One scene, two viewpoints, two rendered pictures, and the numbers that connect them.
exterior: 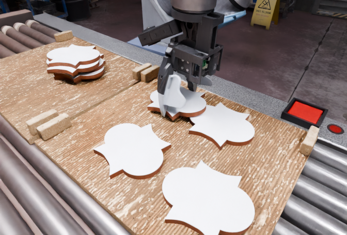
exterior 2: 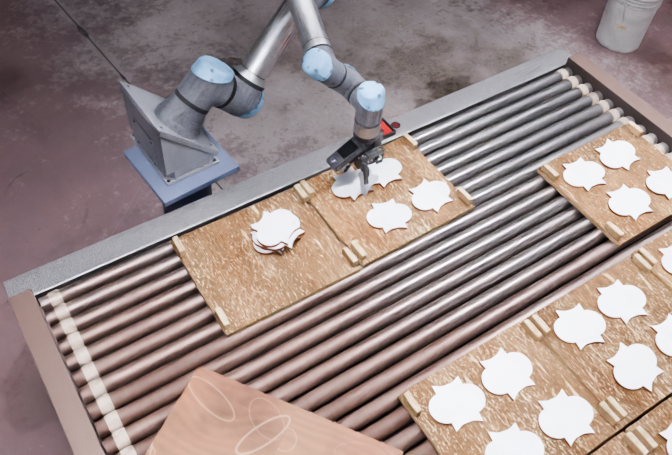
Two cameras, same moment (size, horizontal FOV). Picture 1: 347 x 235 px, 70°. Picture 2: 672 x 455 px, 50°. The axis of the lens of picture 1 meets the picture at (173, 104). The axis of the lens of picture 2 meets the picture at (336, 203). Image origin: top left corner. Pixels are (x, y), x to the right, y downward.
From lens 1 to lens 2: 193 cm
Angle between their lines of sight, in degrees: 55
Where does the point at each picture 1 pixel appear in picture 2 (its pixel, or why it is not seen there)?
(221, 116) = (377, 168)
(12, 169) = (379, 278)
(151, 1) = (178, 142)
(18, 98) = (304, 279)
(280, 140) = (402, 152)
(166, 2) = (194, 131)
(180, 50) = (372, 154)
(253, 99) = not seen: hidden behind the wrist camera
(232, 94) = not seen: hidden behind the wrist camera
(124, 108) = (344, 215)
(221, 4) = (254, 98)
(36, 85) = (286, 268)
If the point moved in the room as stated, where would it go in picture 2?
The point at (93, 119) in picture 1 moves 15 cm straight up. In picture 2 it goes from (351, 233) to (355, 199)
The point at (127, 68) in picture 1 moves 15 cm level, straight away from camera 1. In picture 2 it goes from (283, 204) to (232, 198)
